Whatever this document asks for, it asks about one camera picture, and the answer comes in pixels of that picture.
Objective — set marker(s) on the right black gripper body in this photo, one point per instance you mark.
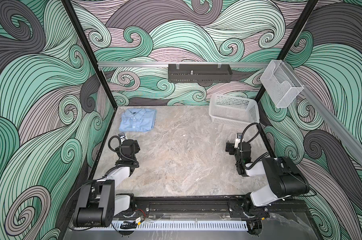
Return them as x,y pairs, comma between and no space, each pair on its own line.
236,158

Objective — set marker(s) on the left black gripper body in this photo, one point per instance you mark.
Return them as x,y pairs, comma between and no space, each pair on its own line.
135,147

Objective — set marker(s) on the light blue long sleeve shirt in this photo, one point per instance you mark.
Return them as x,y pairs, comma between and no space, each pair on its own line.
138,120

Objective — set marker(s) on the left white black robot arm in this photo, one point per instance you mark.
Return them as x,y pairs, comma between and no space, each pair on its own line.
98,202

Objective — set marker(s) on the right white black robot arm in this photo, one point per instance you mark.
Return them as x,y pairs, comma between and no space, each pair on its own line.
283,176

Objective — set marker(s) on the white plastic laundry basket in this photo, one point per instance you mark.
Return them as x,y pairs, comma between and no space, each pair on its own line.
234,111

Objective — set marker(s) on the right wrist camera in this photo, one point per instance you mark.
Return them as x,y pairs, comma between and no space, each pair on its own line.
237,140

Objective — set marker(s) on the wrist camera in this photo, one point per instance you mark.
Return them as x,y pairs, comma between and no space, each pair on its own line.
122,136
237,140

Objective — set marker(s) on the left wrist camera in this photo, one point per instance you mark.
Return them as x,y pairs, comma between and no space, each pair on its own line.
122,136

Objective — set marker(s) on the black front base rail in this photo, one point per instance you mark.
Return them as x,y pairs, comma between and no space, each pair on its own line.
236,206

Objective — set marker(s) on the clear plastic wall bin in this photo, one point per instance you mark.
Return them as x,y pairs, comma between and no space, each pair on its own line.
281,83

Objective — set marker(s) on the white slotted cable duct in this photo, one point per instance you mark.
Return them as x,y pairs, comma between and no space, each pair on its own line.
193,226

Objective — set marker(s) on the black perforated wall tray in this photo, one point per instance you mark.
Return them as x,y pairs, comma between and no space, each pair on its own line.
199,73

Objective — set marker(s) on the aluminium back wall rail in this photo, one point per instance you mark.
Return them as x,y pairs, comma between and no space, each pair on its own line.
155,64

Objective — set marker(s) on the aluminium wall rail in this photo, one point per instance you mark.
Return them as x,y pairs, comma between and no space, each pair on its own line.
337,98
155,64

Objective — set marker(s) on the aluminium right wall rail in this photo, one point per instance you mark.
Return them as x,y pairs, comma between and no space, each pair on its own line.
337,98

